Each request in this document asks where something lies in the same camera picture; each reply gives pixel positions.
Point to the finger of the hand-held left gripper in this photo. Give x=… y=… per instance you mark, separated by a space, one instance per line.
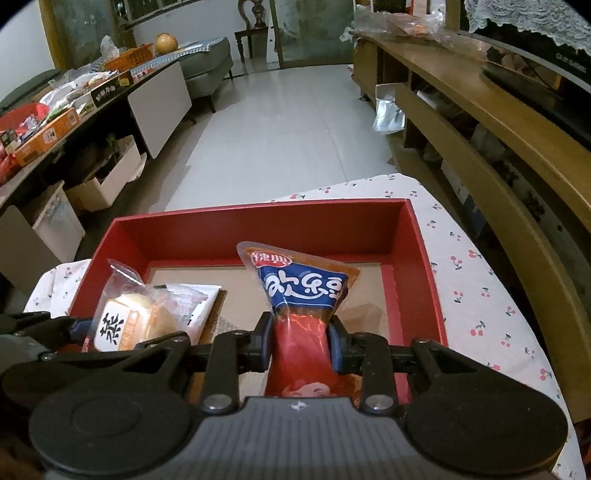
x=79 y=330

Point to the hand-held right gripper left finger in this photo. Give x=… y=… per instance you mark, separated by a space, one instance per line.
x=266 y=344

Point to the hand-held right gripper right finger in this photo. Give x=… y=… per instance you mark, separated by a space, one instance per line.
x=336 y=348

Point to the yellow cake packet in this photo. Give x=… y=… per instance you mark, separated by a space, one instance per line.
x=120 y=323

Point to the red blue snack packet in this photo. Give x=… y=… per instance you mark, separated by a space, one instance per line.
x=300 y=286

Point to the red cardboard box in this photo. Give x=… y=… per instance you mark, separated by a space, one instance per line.
x=323 y=221

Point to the white snack packet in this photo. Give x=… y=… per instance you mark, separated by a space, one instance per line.
x=196 y=304

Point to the white storage bin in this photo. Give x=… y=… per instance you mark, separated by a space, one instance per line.
x=60 y=221

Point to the white storage box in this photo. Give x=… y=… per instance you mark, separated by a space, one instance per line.
x=115 y=180

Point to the cherry print tablecloth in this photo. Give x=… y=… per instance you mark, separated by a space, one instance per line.
x=485 y=286

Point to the orange cardboard box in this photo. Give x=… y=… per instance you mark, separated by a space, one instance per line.
x=46 y=138

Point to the red plastic basin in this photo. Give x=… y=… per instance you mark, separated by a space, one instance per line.
x=23 y=115

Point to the grey coffee table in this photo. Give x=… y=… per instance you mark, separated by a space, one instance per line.
x=159 y=101

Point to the black snack box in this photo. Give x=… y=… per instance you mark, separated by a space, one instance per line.
x=111 y=90

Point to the pile of snack packets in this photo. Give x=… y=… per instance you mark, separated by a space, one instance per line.
x=78 y=87

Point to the silver foil bag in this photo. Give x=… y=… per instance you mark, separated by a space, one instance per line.
x=390 y=110

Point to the orange plastic basket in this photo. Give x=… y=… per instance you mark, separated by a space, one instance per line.
x=131 y=57

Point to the grey sofa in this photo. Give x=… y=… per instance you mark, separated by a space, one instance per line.
x=207 y=69

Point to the white plastic bag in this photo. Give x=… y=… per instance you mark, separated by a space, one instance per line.
x=110 y=48

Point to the wooden framed panel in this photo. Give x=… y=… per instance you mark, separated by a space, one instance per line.
x=78 y=32

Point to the yellow pomelo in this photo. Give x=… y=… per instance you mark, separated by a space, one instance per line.
x=166 y=44

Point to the wooden television cabinet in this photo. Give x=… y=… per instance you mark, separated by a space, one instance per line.
x=461 y=69

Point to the dark wooden chair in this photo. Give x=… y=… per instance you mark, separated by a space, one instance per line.
x=251 y=32

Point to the black television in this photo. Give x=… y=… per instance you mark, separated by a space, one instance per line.
x=554 y=106

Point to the clear plastic bags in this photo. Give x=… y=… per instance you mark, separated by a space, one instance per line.
x=392 y=23

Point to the white lace cloth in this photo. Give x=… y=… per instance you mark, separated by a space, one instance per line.
x=531 y=18

